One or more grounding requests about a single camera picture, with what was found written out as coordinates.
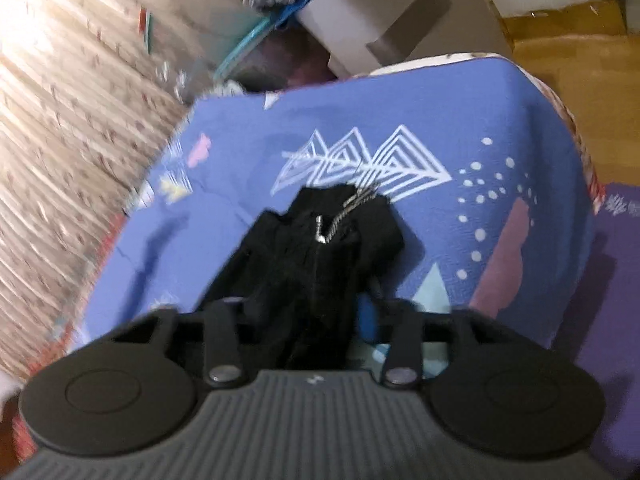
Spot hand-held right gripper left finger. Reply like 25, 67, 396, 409
119, 300, 247, 389

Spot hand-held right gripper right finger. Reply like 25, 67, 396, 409
357, 299, 522, 389

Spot black pants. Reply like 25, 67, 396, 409
200, 183, 407, 372

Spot blue printed bedsheet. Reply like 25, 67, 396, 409
75, 51, 599, 377

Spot purple mat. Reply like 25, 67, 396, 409
547, 182, 640, 463

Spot beige patterned rug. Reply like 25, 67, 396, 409
0, 0, 203, 383

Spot teal plastic basket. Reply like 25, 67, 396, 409
212, 10, 303, 83

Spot grey cardboard box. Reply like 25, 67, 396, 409
295, 0, 517, 79

